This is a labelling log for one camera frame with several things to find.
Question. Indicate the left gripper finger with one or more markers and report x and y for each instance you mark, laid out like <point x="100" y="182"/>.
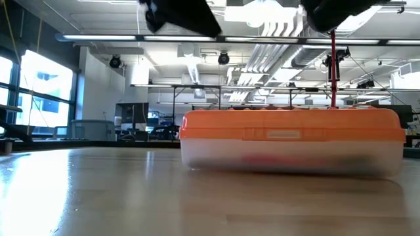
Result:
<point x="193" y="16"/>

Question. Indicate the clear supply box orange lid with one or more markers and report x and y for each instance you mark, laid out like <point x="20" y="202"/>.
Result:
<point x="292" y="124"/>

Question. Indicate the black cabinet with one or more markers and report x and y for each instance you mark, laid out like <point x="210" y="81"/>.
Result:
<point x="131" y="114"/>

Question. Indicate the black monitor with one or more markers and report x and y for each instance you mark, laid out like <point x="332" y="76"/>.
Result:
<point x="408" y="116"/>

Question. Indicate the grey bin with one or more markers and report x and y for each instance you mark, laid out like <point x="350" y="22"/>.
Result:
<point x="93" y="131"/>

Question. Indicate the black round ceiling camera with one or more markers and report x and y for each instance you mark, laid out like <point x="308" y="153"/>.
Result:
<point x="223" y="58"/>
<point x="115" y="61"/>

